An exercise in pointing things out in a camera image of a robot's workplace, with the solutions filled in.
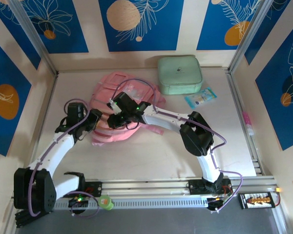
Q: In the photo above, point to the pink backpack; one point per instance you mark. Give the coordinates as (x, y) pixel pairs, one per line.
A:
(117, 136)

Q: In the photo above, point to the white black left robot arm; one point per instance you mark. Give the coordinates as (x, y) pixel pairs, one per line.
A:
(56, 153)

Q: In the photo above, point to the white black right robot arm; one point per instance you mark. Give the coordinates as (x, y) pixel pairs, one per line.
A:
(197, 136)

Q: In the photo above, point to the blue wet wipes pack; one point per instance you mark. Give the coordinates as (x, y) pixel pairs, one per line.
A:
(201, 97)

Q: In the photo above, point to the mint green zip pouch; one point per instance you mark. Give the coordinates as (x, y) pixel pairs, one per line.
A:
(178, 68)

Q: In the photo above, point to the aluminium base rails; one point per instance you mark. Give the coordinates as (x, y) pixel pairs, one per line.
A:
(149, 186)

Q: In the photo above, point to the small circuit board green LED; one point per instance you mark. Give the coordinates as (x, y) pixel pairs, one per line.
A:
(78, 200)

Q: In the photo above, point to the green cup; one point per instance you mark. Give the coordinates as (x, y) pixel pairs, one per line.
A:
(106, 202)

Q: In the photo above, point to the black ribbed block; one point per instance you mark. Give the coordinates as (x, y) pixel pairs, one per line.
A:
(22, 219)

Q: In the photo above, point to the small circuit board orange LED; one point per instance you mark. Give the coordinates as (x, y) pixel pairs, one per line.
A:
(219, 201)

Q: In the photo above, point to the black power distribution board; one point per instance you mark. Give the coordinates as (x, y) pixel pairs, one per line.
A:
(256, 201)

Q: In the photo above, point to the yellow power connector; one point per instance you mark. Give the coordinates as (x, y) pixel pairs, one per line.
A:
(279, 190)

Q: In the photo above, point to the aluminium side rail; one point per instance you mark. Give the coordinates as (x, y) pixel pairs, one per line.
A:
(49, 97)
(237, 97)

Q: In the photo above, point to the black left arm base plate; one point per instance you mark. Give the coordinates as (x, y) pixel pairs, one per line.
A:
(95, 189)

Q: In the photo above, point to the aluminium corner post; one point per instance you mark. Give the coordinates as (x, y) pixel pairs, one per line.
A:
(248, 36)
(35, 36)

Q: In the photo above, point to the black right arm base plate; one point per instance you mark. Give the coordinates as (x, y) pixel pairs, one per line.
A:
(195, 186)

